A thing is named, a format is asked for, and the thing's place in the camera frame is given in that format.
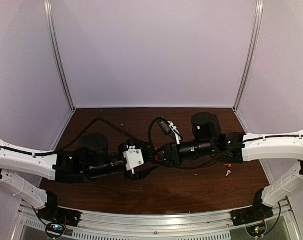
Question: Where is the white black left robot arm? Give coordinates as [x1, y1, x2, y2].
[0, 133, 156, 222]

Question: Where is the aluminium frame post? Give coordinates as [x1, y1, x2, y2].
[233, 0, 264, 113]
[43, 0, 76, 112]

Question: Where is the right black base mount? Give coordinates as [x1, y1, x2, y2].
[230, 188, 274, 227]

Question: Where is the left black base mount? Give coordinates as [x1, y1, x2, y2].
[37, 191, 81, 227]

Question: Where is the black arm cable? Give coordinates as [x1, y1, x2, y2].
[147, 117, 240, 171]
[41, 117, 152, 157]

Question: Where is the left aluminium frame post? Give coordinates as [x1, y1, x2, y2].
[43, 0, 76, 112]

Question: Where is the right aluminium frame post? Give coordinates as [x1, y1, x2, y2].
[233, 0, 264, 113]

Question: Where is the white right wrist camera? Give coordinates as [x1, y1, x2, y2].
[157, 119, 184, 145]

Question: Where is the red earbud far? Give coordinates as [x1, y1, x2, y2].
[224, 163, 232, 168]

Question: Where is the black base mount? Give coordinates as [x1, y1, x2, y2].
[230, 188, 274, 227]
[37, 191, 81, 227]

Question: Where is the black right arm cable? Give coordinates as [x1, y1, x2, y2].
[147, 117, 240, 171]

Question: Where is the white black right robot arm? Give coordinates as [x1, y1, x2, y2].
[157, 112, 303, 221]

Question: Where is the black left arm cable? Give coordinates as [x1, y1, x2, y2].
[41, 117, 152, 157]

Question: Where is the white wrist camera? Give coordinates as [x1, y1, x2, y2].
[157, 119, 184, 145]
[123, 145, 144, 175]

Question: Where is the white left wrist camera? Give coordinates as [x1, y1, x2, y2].
[123, 145, 144, 175]

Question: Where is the aluminium front rail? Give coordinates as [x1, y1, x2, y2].
[13, 197, 302, 240]

